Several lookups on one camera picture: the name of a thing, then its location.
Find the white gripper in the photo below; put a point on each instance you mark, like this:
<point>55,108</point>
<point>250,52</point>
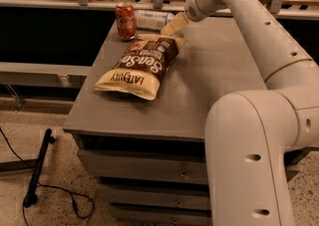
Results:
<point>191,8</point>

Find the clear plastic water bottle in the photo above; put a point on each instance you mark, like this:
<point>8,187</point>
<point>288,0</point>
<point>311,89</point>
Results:
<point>152,20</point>

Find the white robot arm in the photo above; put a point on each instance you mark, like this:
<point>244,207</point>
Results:
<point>247,133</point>

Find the brown yellow chips bag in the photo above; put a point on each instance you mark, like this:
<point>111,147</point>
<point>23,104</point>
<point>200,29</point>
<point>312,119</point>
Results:
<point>142,67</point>

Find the red soda can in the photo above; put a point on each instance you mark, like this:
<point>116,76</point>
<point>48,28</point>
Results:
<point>125,18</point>

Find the grey drawer cabinet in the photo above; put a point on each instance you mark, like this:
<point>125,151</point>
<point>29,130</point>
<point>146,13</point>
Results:
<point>149,157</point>

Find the black stand leg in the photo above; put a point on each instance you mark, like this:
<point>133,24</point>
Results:
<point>35,165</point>

